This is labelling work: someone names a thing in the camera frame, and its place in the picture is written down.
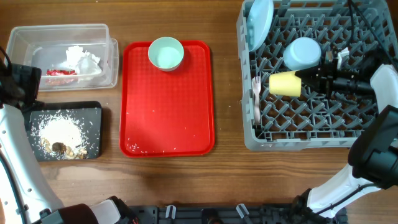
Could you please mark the clear plastic waste bin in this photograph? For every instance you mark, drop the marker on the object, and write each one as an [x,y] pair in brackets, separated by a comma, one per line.
[44,47]

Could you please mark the yellow plastic cup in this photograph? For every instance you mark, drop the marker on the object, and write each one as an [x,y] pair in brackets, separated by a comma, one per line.
[286,84]

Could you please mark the light blue plate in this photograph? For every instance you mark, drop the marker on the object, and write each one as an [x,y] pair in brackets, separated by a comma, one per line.
[259,22]

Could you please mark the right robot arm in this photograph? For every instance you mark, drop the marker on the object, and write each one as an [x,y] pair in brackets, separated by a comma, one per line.
[372,159]

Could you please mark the red snack wrapper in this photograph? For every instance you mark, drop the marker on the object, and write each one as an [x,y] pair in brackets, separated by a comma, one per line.
[60,77]

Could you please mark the white plastic fork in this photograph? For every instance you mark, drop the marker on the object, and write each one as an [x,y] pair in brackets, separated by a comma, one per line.
[256,89]

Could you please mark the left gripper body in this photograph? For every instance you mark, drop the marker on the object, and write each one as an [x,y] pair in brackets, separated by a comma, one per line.
[27,78]

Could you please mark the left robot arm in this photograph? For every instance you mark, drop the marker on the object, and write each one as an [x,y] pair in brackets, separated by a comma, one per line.
[25,192]

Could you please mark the green small saucer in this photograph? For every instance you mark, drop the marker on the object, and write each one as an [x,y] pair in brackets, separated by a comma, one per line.
[166,53]

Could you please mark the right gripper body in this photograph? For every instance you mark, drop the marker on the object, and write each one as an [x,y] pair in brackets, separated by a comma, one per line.
[343,80]

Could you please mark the grey dishwasher rack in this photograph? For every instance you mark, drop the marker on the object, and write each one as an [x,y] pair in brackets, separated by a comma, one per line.
[310,120]

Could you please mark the black rectangular tray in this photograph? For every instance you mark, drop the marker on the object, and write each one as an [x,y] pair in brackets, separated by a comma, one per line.
[68,130]

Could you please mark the light blue bowl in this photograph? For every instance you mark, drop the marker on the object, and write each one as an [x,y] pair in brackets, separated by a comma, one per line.
[302,53]

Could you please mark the food scraps and rice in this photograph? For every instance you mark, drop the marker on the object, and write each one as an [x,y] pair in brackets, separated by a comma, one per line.
[62,137]

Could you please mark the white napkin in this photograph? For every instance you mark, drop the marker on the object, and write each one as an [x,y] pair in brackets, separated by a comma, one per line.
[81,62]

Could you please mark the red serving tray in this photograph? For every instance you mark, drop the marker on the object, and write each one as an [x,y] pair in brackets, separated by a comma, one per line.
[166,114]

